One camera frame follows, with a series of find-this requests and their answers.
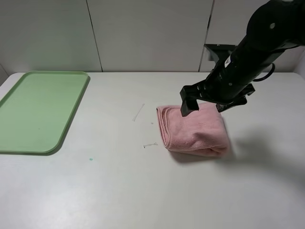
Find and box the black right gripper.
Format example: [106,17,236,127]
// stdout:
[180,69,255,117]

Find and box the pink fluffy towel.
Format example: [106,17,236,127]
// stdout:
[156,103,230,157]

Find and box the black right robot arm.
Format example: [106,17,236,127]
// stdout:
[180,0,305,117]

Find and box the green plastic tray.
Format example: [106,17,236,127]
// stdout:
[0,71,90,156]

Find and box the short white thread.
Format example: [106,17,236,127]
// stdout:
[143,142,158,148]

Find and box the long white thread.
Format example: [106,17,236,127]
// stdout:
[132,104,145,122]

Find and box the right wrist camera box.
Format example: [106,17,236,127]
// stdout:
[204,44,237,63]

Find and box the black right camera cable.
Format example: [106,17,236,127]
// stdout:
[252,63,276,83]

